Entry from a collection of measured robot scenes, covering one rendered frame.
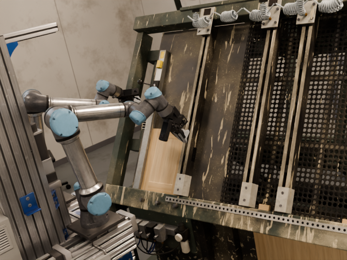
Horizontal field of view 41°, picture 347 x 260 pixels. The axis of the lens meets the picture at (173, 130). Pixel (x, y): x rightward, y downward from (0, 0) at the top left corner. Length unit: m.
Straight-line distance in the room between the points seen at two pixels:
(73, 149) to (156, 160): 0.99
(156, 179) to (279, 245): 0.84
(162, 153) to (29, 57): 3.81
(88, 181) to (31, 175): 0.33
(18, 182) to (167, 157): 1.01
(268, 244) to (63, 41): 4.64
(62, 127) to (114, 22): 5.20
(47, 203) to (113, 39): 4.92
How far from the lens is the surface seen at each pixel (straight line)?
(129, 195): 3.07
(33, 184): 2.40
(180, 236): 2.75
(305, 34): 2.65
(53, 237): 2.52
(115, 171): 3.22
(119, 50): 7.20
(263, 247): 2.90
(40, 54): 6.56
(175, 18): 3.18
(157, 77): 3.17
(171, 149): 2.95
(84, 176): 2.18
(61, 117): 2.07
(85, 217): 2.40
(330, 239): 2.36
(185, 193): 2.80
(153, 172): 3.01
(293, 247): 2.79
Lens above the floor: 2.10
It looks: 17 degrees down
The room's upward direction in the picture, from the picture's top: 12 degrees counter-clockwise
